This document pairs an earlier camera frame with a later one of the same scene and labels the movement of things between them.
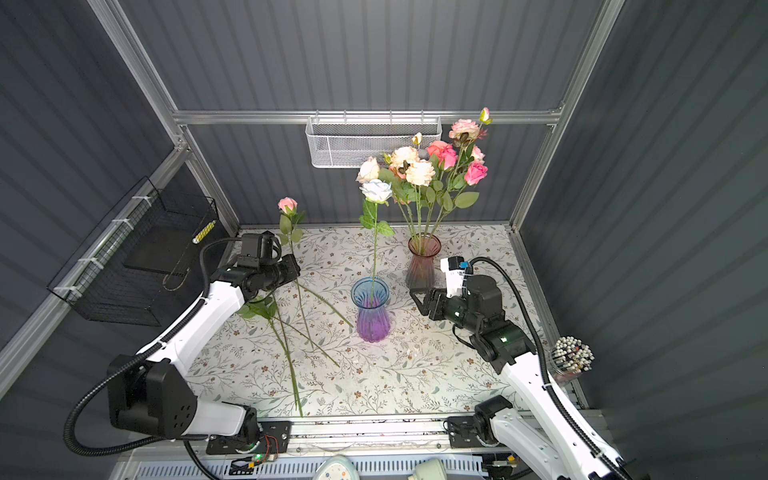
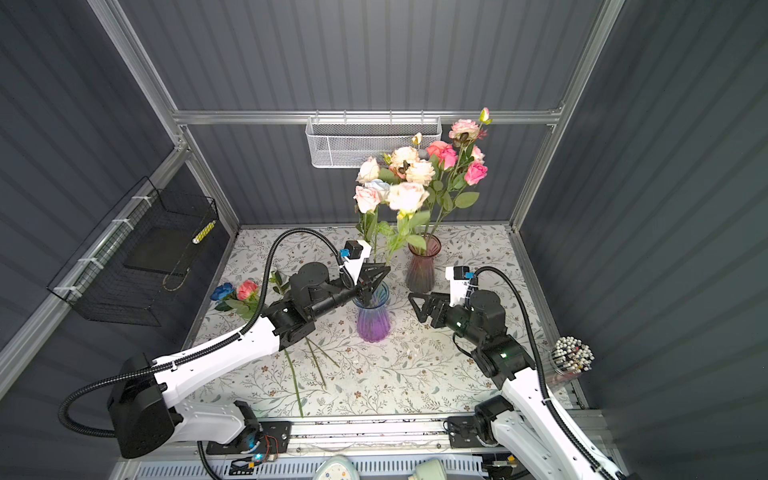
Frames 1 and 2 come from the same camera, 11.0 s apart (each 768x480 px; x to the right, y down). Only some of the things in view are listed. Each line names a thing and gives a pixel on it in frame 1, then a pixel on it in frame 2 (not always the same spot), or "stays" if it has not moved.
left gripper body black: [280, 272] -> [338, 299]
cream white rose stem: [369, 170] stays
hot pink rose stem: [474, 172] stays
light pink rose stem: [290, 232] -> [367, 199]
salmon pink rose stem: [436, 148] stays
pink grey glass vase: [423, 247] stays
